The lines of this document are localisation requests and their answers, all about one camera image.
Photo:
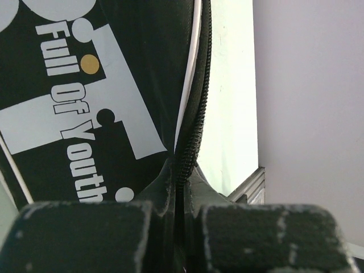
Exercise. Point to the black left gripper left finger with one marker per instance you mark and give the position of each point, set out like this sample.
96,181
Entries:
64,236

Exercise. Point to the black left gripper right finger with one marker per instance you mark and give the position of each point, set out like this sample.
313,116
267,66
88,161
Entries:
225,236

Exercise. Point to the black sport racket cover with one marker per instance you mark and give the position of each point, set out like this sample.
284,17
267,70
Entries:
96,95

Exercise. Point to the grey aluminium frame post right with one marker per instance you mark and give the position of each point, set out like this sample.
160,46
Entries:
252,190

